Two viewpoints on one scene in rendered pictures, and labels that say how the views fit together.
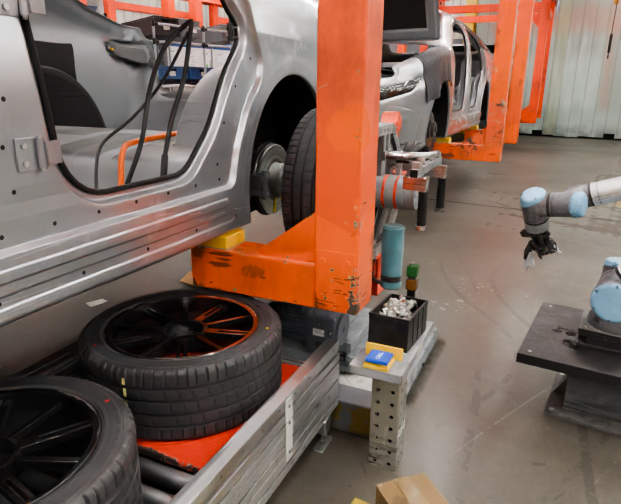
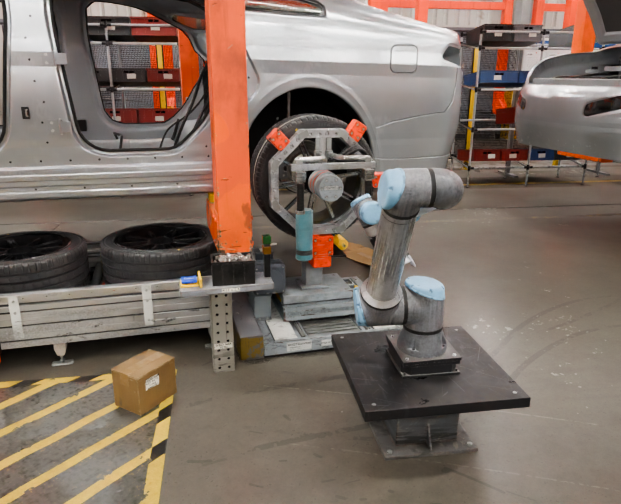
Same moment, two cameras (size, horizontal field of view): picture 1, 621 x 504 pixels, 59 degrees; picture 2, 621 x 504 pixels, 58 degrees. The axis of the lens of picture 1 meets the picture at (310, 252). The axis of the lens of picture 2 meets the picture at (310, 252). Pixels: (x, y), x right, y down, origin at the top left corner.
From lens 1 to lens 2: 247 cm
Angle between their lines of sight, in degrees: 48
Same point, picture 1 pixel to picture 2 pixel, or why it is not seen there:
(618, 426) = (387, 439)
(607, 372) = (349, 368)
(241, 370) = (137, 262)
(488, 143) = not seen: outside the picture
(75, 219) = (83, 160)
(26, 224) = (54, 157)
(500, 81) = not seen: outside the picture
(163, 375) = (105, 250)
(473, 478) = (238, 398)
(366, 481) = (195, 367)
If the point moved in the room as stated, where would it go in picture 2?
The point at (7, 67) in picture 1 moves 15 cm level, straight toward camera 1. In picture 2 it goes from (46, 88) to (22, 89)
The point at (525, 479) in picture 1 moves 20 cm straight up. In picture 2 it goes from (260, 416) to (259, 374)
